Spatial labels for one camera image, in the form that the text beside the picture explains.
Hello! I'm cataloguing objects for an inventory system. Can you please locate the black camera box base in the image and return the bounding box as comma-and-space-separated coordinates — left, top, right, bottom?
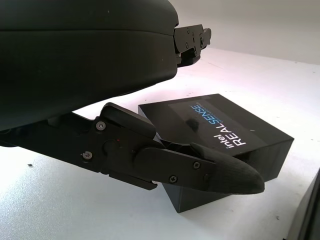
298, 169, 320, 240

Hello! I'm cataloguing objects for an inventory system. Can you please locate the black RealSense box lid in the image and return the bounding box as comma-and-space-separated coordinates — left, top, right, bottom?
137, 93, 294, 214

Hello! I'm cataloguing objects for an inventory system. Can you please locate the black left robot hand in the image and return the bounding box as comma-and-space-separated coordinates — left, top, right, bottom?
0, 0, 265, 196

